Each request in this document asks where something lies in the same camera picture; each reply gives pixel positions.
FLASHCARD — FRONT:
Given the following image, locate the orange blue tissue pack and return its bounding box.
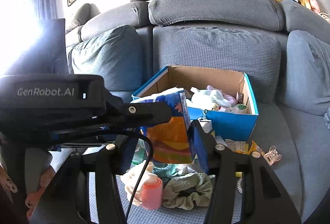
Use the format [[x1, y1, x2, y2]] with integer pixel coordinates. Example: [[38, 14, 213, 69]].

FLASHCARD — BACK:
[[132, 87, 195, 164]]

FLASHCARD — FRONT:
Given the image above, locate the white tissue pack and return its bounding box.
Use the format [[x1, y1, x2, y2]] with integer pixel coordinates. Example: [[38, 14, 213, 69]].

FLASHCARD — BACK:
[[198, 118, 213, 134]]

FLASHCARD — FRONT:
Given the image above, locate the blue cardboard box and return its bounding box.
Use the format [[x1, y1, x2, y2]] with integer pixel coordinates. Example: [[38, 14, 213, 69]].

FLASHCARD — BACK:
[[132, 66, 258, 141]]

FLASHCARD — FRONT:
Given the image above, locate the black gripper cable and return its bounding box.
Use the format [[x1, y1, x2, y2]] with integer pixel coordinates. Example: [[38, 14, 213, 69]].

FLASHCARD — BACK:
[[51, 129, 154, 224]]

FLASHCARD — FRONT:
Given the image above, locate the blue throw pillow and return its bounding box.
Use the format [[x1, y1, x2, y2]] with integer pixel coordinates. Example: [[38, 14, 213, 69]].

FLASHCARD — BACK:
[[67, 25, 143, 91]]

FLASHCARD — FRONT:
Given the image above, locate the grey blue sofa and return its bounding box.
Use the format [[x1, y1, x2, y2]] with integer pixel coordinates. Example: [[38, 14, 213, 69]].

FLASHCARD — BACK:
[[65, 0, 329, 223]]

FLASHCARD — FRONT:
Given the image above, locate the yellow snack packet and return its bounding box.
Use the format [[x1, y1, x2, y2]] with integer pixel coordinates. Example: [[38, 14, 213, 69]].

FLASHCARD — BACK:
[[248, 140, 265, 156]]

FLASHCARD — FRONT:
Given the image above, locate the person's left hand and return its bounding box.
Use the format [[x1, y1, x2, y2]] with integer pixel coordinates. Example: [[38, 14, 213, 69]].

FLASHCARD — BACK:
[[25, 165, 55, 222]]

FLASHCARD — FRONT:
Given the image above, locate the green scrunchie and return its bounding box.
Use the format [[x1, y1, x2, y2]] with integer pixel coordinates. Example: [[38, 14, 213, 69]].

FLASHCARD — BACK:
[[162, 173, 213, 211]]

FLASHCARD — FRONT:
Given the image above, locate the clear pink hair claw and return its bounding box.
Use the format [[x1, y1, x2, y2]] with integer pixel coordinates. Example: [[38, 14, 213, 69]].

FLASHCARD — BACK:
[[263, 146, 282, 166]]

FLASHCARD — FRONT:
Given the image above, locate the pink bottle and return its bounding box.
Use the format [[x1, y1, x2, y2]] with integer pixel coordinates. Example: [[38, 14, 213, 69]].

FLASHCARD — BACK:
[[141, 174, 163, 210]]

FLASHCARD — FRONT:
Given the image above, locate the white plush toy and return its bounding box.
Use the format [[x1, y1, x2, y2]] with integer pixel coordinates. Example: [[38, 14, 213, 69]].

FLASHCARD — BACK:
[[190, 87, 231, 111]]

